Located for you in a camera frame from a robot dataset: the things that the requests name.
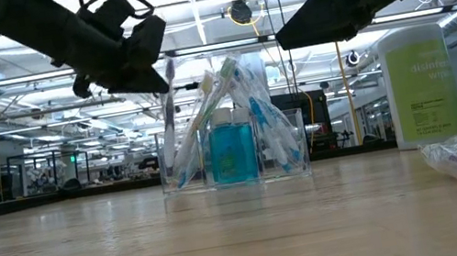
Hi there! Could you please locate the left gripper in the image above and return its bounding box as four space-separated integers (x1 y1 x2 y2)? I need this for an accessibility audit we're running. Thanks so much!
45 0 180 111

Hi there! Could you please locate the green toothbrush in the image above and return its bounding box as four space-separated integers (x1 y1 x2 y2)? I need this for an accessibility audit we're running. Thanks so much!
166 55 257 178

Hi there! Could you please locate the clear acrylic organizer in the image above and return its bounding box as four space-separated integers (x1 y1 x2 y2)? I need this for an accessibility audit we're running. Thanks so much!
152 106 314 201

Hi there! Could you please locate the round black lamp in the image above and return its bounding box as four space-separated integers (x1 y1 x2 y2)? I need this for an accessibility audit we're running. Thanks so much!
343 49 362 70

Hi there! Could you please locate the yellow pole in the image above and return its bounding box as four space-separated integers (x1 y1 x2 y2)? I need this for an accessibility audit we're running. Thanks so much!
333 39 363 148

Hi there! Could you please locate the disinfectant wipes canister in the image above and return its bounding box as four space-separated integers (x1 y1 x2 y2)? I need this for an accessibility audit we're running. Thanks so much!
373 19 457 153

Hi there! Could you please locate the background robot workstation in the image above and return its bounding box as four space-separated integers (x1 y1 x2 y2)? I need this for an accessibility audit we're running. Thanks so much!
5 144 94 200

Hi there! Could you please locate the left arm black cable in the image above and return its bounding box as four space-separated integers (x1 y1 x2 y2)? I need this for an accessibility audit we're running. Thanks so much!
77 0 158 30

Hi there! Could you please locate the round black camera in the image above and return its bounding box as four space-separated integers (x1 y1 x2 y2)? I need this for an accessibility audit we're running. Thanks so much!
228 0 254 27

